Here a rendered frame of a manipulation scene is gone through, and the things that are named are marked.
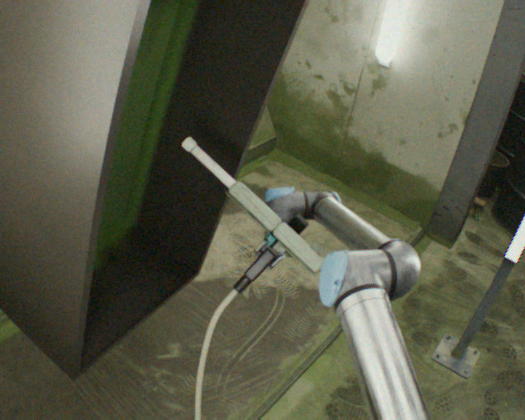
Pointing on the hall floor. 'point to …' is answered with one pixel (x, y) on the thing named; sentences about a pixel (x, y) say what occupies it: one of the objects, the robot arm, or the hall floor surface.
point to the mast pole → (483, 307)
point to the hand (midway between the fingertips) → (277, 244)
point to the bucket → (493, 174)
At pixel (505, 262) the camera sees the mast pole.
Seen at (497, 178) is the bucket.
